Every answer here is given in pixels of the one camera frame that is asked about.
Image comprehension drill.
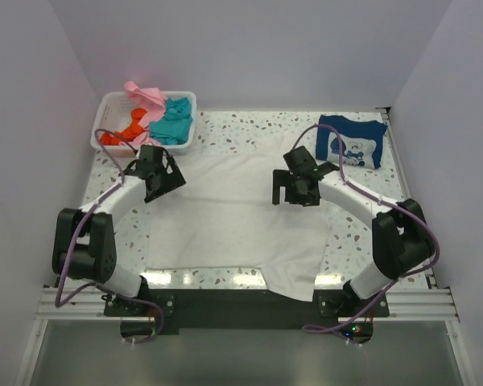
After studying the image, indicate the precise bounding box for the white t-shirt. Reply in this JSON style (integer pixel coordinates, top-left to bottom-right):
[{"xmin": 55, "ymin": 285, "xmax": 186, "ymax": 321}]
[{"xmin": 146, "ymin": 134, "xmax": 331, "ymax": 302}]

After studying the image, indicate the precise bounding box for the purple cable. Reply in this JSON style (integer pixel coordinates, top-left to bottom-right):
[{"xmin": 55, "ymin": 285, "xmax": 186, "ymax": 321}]
[
  {"xmin": 55, "ymin": 128, "xmax": 164, "ymax": 345},
  {"xmin": 291, "ymin": 123, "xmax": 442, "ymax": 335}
]

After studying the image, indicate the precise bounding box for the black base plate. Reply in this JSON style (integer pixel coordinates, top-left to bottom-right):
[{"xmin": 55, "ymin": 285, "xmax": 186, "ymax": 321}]
[{"xmin": 101, "ymin": 289, "xmax": 367, "ymax": 338}]

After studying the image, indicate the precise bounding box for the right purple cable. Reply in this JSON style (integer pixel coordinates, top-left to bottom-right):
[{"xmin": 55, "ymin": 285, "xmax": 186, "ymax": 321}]
[{"xmin": 291, "ymin": 123, "xmax": 442, "ymax": 335}]

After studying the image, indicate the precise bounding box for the folded blue printed t-shirt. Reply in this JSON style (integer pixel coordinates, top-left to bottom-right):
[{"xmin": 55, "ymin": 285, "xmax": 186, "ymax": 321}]
[{"xmin": 315, "ymin": 115, "xmax": 386, "ymax": 170}]

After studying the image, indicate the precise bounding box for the white plastic basket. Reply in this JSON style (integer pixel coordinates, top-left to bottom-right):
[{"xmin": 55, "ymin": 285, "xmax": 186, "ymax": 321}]
[{"xmin": 89, "ymin": 90, "xmax": 197, "ymax": 158}]

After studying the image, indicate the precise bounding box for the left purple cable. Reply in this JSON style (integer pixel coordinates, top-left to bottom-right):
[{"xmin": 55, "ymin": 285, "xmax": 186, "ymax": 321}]
[{"xmin": 55, "ymin": 128, "xmax": 164, "ymax": 345}]

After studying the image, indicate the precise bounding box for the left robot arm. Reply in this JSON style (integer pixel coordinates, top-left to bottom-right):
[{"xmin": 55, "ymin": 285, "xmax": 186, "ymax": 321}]
[{"xmin": 52, "ymin": 145, "xmax": 186, "ymax": 315}]

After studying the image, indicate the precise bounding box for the pink t-shirt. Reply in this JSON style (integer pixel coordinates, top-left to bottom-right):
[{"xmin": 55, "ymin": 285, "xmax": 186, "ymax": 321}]
[{"xmin": 124, "ymin": 81, "xmax": 167, "ymax": 146}]

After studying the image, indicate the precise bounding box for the orange t-shirt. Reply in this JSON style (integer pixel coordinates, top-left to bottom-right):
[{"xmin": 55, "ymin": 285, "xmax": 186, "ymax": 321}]
[{"xmin": 100, "ymin": 108, "xmax": 150, "ymax": 146}]

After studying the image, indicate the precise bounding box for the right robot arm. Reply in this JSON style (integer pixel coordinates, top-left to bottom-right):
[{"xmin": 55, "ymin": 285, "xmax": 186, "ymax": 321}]
[{"xmin": 272, "ymin": 146, "xmax": 440, "ymax": 316}]

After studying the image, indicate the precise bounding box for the teal t-shirt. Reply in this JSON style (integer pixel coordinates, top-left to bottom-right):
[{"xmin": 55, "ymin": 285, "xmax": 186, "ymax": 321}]
[{"xmin": 149, "ymin": 98, "xmax": 193, "ymax": 146}]

